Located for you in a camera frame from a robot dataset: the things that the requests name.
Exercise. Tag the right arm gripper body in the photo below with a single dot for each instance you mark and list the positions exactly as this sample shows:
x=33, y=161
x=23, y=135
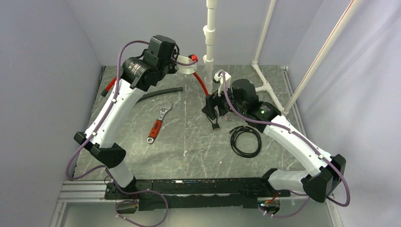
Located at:
x=223, y=106

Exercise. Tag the black cable loop padlock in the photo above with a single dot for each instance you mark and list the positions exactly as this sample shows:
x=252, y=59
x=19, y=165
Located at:
x=214, y=122

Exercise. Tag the red cable lock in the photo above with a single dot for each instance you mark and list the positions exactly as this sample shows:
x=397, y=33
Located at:
x=112, y=82

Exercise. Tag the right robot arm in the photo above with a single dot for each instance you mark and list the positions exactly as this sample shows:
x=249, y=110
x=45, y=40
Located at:
x=322, y=173

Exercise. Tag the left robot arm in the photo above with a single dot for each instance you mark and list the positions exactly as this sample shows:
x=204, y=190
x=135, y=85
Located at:
x=134, y=77

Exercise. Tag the white diagonal pole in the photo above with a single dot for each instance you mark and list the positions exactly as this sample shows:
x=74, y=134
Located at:
x=331, y=39

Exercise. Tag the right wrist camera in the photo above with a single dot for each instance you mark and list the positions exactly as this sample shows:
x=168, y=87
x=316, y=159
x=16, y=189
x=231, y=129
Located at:
x=224, y=80

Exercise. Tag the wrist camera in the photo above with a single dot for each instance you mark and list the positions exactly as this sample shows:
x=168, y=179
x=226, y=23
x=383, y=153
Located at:
x=187, y=64
x=224, y=80

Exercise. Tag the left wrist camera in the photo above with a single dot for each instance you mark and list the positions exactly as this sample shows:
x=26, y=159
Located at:
x=187, y=64

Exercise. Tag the red handled adjustable wrench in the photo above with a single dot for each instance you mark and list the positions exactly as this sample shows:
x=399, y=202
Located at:
x=164, y=109

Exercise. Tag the white PVC pipe frame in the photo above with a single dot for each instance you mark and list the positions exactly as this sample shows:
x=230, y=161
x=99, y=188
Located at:
x=255, y=32

